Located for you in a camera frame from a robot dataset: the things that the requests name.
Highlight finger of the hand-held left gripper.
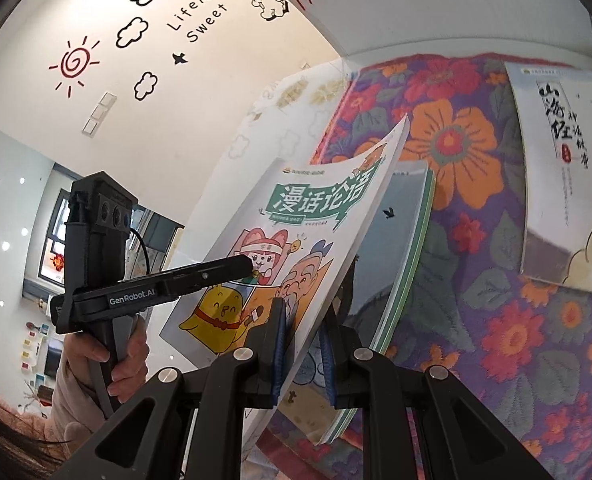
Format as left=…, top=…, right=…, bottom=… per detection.
left=168, top=255, right=255, bottom=304

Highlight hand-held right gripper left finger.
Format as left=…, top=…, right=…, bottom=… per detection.
left=63, top=297, right=289, bottom=480

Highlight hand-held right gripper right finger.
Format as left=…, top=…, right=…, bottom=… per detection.
left=318, top=257, right=556, bottom=480

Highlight white comic book green title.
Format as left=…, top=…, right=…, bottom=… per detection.
left=160, top=114, right=411, bottom=456

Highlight stack of picture books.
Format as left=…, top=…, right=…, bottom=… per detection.
left=256, top=162, right=437, bottom=448

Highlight person's left forearm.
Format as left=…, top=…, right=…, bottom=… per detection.
left=50, top=370, right=112, bottom=443

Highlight person's left hand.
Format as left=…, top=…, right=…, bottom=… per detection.
left=63, top=317, right=150, bottom=397

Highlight grey framed window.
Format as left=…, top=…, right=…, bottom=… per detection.
left=38, top=165, right=84, bottom=286

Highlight dark framed glass partition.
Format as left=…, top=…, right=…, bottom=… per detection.
left=126, top=205, right=185, bottom=283

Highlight group of coloured cards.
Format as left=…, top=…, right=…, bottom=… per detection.
left=20, top=321, right=47, bottom=377

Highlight black screen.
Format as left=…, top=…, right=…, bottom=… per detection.
left=43, top=337, right=63, bottom=378

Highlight floral knitted blanket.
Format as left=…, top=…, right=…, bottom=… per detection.
left=256, top=52, right=592, bottom=480

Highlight person's dark hair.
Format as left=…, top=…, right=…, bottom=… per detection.
left=0, top=385, right=82, bottom=480

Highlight white book with cloud drawing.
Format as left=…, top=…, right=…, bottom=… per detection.
left=506, top=62, right=592, bottom=296

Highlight black camera cable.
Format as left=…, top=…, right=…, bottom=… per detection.
left=127, top=226, right=151, bottom=283

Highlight red sun wall sticker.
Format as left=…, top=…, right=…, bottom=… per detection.
left=48, top=35, right=102, bottom=98

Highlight black lettering wall sticker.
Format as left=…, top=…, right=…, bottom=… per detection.
left=168, top=2, right=229, bottom=43

